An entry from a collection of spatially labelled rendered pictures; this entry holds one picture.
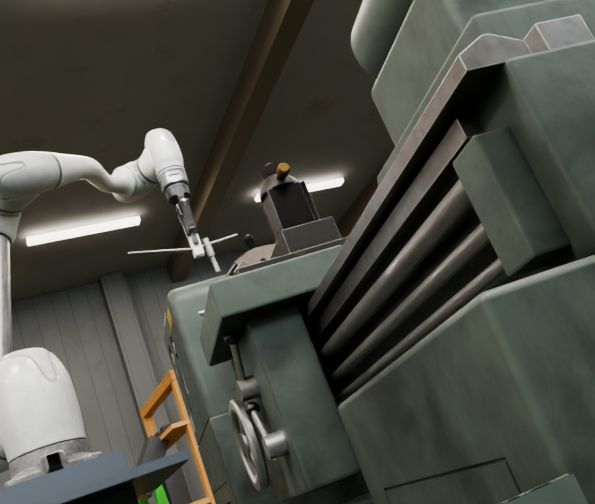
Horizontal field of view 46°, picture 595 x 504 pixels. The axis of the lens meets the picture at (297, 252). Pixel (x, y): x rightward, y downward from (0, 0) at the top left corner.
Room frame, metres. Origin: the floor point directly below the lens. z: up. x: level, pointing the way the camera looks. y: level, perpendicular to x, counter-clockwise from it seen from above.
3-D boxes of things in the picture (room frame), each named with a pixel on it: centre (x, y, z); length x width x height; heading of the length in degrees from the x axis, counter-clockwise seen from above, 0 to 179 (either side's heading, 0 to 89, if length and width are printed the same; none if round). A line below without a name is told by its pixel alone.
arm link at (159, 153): (1.99, 0.29, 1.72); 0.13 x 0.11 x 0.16; 57
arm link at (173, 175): (1.99, 0.28, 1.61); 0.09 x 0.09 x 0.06
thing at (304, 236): (1.25, 0.00, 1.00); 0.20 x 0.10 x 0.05; 18
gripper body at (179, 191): (1.99, 0.28, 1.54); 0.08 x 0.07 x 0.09; 18
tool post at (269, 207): (1.23, -0.02, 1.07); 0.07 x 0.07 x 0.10; 18
